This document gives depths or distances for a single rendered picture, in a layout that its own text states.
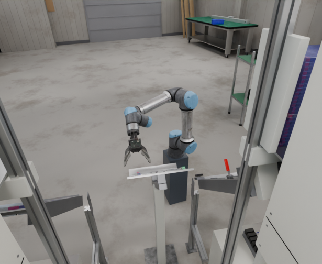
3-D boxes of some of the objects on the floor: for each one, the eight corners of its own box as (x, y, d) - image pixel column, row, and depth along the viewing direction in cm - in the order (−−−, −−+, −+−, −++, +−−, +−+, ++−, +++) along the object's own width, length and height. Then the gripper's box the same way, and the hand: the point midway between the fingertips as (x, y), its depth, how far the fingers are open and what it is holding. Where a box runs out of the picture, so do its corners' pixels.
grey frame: (188, 245, 190) (207, -40, 90) (274, 230, 201) (378, -42, 100) (211, 327, 144) (304, -71, 44) (322, 301, 154) (603, -68, 54)
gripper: (115, 131, 131) (119, 165, 124) (150, 127, 133) (155, 160, 126) (117, 136, 138) (120, 168, 132) (149, 132, 141) (154, 163, 134)
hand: (137, 165), depth 131 cm, fingers open, 14 cm apart
